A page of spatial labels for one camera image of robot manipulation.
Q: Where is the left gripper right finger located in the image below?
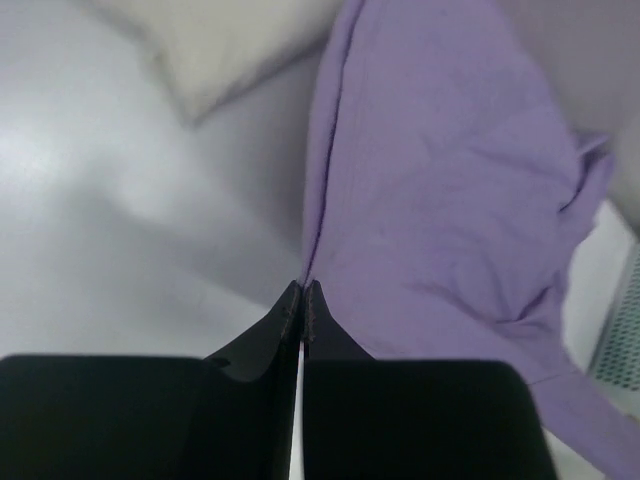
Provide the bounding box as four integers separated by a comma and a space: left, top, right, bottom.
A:
302, 282, 556, 480

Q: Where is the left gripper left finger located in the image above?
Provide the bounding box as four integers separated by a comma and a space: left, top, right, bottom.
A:
1, 284, 301, 479

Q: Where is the purple t shirt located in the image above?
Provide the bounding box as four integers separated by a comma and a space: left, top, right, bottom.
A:
301, 1, 639, 479

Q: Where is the white t shirt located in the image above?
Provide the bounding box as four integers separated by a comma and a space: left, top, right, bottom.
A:
96, 0, 341, 123

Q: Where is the white plastic laundry basket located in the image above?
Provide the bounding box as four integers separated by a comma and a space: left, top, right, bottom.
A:
592, 244, 640, 389

